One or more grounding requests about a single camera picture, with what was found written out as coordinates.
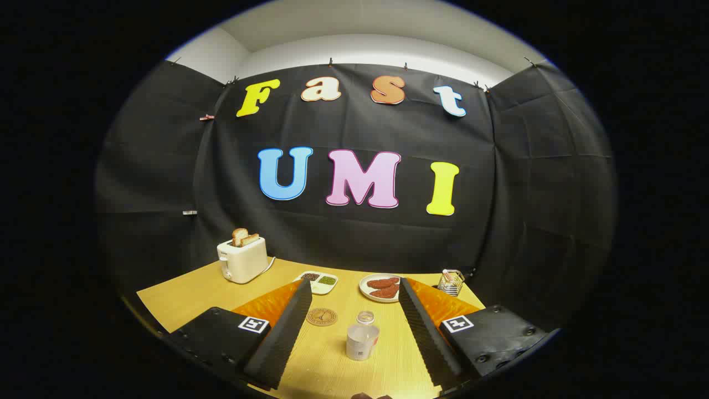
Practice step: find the clear plastic juice bottle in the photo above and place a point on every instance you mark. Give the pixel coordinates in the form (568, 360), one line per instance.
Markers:
(361, 341)

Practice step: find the brown meat patty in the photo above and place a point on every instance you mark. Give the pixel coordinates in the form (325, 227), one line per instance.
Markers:
(382, 283)
(386, 293)

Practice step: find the white round plate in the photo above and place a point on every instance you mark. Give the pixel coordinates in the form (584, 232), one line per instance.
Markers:
(366, 292)

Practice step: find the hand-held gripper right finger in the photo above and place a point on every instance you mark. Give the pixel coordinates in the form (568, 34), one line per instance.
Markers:
(426, 338)

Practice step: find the wooden table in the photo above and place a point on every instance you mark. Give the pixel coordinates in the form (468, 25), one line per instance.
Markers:
(327, 357)

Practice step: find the white toaster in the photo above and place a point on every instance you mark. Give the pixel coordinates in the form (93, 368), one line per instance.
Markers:
(243, 263)

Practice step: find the white divided condiment dish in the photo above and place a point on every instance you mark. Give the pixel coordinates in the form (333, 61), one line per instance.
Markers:
(318, 282)

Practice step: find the toast slice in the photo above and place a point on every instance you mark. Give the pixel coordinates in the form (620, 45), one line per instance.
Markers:
(239, 235)
(250, 239)

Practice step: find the round cork coaster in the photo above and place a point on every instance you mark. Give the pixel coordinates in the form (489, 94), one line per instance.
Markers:
(322, 317)

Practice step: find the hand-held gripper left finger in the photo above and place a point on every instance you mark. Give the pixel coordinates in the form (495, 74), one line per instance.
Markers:
(279, 343)

